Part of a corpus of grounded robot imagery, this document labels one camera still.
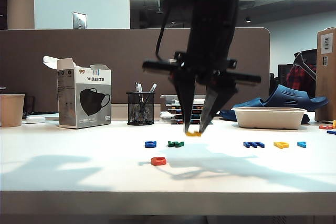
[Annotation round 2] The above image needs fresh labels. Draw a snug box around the brown desk partition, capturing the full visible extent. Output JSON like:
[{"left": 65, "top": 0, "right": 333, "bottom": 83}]
[{"left": 0, "top": 27, "right": 271, "bottom": 116}]

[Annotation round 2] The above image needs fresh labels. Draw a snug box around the brown paper cup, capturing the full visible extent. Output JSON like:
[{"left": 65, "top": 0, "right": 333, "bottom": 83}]
[{"left": 0, "top": 94, "right": 27, "bottom": 129}]

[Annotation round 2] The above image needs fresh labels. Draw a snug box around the letter magnet blister pack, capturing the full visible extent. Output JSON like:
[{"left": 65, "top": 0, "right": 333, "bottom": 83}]
[
  {"left": 171, "top": 113, "right": 203, "bottom": 120},
  {"left": 167, "top": 105, "right": 204, "bottom": 114},
  {"left": 170, "top": 119, "right": 214, "bottom": 126}
]

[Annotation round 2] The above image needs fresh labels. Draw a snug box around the silver pen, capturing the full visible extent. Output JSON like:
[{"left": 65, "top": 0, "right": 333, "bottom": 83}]
[
  {"left": 134, "top": 82, "right": 148, "bottom": 116},
  {"left": 140, "top": 83, "right": 158, "bottom": 115}
]

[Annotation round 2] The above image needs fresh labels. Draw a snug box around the white earbuds case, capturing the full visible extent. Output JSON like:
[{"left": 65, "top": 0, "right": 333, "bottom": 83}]
[{"left": 25, "top": 115, "right": 47, "bottom": 125}]

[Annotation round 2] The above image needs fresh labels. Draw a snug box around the black office chair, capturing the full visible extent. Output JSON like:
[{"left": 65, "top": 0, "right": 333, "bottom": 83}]
[{"left": 293, "top": 48, "right": 318, "bottom": 81}]

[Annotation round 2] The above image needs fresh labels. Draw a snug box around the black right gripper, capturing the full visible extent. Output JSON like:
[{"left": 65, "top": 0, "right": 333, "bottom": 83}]
[{"left": 142, "top": 22, "right": 262, "bottom": 134}]

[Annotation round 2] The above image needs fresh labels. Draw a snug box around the metal wall plate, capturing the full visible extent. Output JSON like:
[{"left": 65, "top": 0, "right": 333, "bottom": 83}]
[{"left": 72, "top": 12, "right": 88, "bottom": 30}]

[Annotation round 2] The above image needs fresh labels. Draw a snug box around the beige pulp tray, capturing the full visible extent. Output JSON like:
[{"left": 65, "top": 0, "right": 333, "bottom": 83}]
[{"left": 232, "top": 107, "right": 308, "bottom": 131}]

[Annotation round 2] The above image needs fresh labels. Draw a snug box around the brown cardboard box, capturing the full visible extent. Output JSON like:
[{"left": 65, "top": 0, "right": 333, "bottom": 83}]
[{"left": 314, "top": 27, "right": 336, "bottom": 123}]

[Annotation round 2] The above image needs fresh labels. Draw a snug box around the navy blue rubber slipper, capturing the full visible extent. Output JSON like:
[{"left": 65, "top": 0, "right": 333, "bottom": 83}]
[
  {"left": 264, "top": 84, "right": 330, "bottom": 112},
  {"left": 219, "top": 97, "right": 312, "bottom": 125}
]

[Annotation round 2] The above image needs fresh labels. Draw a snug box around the dark blue letter m magnet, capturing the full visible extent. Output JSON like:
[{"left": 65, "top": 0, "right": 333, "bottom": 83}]
[{"left": 243, "top": 141, "right": 266, "bottom": 148}]

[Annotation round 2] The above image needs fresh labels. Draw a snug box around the clear plastic blister tray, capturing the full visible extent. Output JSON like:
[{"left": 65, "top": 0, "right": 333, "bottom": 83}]
[{"left": 160, "top": 93, "right": 207, "bottom": 108}]

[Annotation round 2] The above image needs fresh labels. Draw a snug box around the red plaid shirt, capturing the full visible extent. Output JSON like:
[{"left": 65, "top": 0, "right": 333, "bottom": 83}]
[{"left": 285, "top": 63, "right": 317, "bottom": 98}]

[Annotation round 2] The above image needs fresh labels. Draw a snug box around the grey face mask box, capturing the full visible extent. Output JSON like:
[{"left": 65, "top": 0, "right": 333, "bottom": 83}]
[{"left": 43, "top": 56, "right": 112, "bottom": 130}]

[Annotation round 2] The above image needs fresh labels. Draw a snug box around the black computer monitor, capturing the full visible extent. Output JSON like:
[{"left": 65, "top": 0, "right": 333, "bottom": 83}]
[{"left": 278, "top": 63, "right": 295, "bottom": 89}]

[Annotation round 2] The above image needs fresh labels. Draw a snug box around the yellow letter p magnet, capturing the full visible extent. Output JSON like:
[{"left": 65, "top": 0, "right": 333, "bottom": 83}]
[{"left": 273, "top": 141, "right": 290, "bottom": 150}]

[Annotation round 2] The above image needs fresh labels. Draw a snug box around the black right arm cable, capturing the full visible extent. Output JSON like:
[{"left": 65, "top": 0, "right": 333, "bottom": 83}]
[{"left": 155, "top": 0, "right": 191, "bottom": 62}]

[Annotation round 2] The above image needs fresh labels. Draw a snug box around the black mesh pen holder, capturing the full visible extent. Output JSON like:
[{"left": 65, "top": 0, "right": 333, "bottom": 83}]
[{"left": 126, "top": 92, "right": 156, "bottom": 127}]

